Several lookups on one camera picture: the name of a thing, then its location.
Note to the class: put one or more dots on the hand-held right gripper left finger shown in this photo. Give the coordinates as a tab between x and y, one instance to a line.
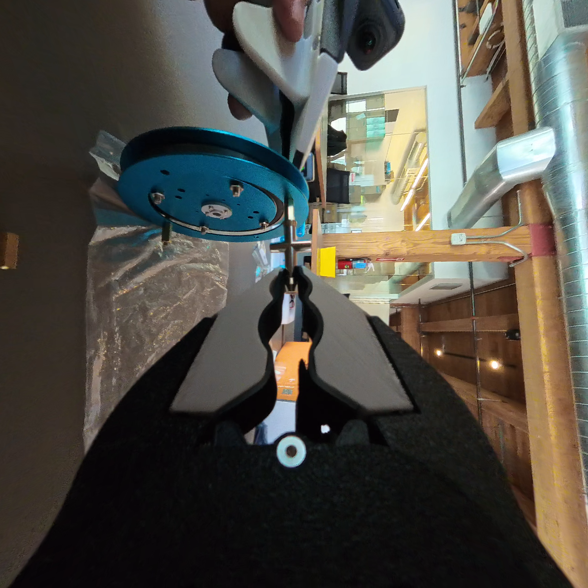
220	367

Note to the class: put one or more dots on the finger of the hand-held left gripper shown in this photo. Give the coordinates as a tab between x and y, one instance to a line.
317	101

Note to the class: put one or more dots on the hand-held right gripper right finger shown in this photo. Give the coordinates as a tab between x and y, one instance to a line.
363	367

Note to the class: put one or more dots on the metal cross socket wrench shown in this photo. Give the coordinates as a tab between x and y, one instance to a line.
290	239

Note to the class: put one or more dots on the teal round turntable base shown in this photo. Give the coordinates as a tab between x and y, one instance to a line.
138	183

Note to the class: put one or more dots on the person's left hand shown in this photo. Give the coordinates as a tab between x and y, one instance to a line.
289	18

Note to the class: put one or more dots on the orange cardboard box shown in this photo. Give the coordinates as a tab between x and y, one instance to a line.
287	367

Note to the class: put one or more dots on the large clear plastic bag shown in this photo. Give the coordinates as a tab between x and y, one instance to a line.
151	298

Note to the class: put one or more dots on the yellow board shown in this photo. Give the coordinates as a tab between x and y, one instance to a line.
327	262

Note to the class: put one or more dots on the short loose brass standoff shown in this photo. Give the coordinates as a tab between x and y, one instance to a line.
9	250

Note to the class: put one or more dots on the metal air duct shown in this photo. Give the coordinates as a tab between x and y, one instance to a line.
505	170

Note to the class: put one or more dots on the ribbed silver duct pipe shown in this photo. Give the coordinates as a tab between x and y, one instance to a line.
569	183

